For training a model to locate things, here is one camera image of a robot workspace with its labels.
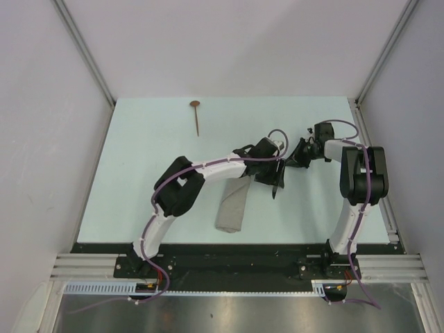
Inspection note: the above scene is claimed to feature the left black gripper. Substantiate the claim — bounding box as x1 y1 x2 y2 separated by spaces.
255 157 286 189

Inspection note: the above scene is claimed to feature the grey cloth napkin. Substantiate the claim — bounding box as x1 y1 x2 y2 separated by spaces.
215 176 251 234

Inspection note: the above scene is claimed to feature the brown wooden spoon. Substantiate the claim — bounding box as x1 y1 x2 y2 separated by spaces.
189 100 200 137

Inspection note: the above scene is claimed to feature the silver knife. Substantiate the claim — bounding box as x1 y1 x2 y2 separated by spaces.
272 186 279 200

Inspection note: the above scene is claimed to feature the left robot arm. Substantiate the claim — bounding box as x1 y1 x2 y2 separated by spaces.
128 135 289 278

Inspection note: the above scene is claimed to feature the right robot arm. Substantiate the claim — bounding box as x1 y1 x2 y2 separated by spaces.
286 119 389 278

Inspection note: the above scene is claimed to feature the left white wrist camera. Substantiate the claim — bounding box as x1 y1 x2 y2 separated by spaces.
272 139 285 152

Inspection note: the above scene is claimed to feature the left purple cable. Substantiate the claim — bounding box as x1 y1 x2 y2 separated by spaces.
65 128 289 315

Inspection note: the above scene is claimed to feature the white slotted cable duct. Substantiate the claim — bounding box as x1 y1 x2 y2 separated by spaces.
63 280 345 297

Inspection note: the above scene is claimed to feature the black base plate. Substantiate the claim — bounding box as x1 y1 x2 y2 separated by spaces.
71 243 404 291

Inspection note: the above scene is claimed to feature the aluminium cross rail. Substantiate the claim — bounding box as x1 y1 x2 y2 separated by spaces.
50 253 429 283

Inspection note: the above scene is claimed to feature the right aluminium frame post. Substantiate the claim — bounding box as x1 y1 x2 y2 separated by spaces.
355 0 421 107

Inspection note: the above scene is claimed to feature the aluminium frame post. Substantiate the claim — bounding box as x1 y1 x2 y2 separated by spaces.
50 0 117 109
355 0 421 107

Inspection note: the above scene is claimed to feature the left aluminium frame post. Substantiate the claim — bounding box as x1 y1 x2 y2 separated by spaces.
50 0 117 109

